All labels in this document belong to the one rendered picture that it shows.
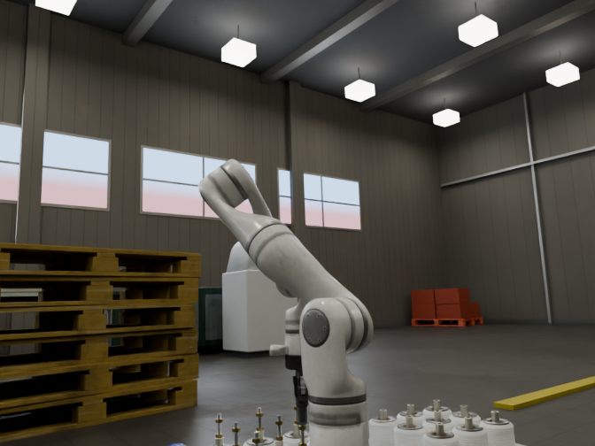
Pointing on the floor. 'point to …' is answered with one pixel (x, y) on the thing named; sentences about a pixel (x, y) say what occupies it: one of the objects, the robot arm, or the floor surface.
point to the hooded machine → (251, 308)
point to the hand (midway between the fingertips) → (302, 415)
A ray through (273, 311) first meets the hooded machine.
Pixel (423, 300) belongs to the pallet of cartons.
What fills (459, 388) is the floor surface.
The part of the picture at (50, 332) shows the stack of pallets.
